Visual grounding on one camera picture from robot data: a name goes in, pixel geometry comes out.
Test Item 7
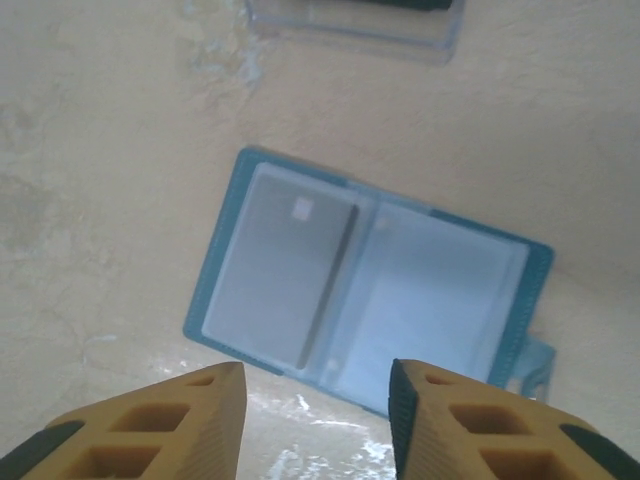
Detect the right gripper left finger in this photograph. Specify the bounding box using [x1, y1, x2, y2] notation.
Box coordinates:
[0, 360, 247, 480]

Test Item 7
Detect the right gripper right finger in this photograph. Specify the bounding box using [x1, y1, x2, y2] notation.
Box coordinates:
[388, 357, 640, 480]

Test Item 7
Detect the blue card holder wallet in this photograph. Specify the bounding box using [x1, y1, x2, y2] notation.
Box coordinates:
[182, 144, 557, 419]

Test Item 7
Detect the grey credit card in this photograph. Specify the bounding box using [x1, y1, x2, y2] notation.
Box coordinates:
[202, 174, 361, 371]

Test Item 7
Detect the clear acrylic card stand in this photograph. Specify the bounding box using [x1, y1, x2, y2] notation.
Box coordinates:
[243, 0, 464, 67]

